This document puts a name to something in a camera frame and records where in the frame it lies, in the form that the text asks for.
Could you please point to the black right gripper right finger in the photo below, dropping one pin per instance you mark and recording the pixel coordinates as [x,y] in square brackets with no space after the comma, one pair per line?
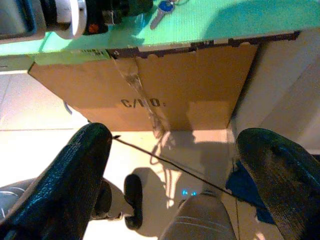
[287,185]

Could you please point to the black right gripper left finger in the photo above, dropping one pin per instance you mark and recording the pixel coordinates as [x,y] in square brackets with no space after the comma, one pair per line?
[57,185]

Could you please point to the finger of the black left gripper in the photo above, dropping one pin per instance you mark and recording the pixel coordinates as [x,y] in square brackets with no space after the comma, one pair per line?
[132,6]

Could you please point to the blue tape piece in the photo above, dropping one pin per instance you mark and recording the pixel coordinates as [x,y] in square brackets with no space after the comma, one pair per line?
[245,190]

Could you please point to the clear packing tape strip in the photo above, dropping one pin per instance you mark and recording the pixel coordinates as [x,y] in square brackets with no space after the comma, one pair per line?
[136,82]

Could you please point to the cardboard box with green top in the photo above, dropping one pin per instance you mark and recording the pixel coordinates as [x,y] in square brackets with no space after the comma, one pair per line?
[200,87]

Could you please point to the thin black thread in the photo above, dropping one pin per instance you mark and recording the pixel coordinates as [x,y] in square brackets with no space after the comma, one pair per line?
[175,166]

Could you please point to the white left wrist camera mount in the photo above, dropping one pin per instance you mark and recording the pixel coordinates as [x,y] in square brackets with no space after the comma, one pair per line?
[75,25]

